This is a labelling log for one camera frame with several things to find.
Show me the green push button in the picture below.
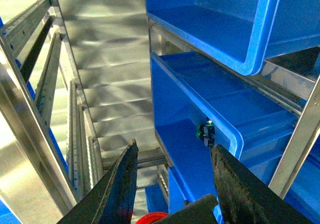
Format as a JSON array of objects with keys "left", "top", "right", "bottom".
[
  {"left": 196, "top": 123, "right": 214, "bottom": 132},
  {"left": 196, "top": 131, "right": 215, "bottom": 147}
]

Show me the blue empty target bin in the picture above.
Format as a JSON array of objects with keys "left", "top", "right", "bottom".
[{"left": 145, "top": 0, "right": 320, "bottom": 76}]

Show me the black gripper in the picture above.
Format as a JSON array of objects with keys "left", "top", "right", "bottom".
[{"left": 155, "top": 144, "right": 311, "bottom": 224}]

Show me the red mushroom push button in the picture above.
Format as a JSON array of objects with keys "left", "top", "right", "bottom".
[{"left": 136, "top": 211, "right": 168, "bottom": 224}]

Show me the blue source bin with buttons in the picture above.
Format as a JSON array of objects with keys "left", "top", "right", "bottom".
[{"left": 150, "top": 52, "right": 320, "bottom": 223}]

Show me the lower blue bin left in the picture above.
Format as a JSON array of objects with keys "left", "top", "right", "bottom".
[{"left": 145, "top": 184, "right": 168, "bottom": 213}]

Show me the green push button back left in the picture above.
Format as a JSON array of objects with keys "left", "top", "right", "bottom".
[{"left": 196, "top": 123, "right": 214, "bottom": 132}]

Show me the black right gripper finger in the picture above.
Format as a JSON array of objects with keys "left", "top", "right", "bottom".
[{"left": 59, "top": 139, "right": 139, "bottom": 223}]

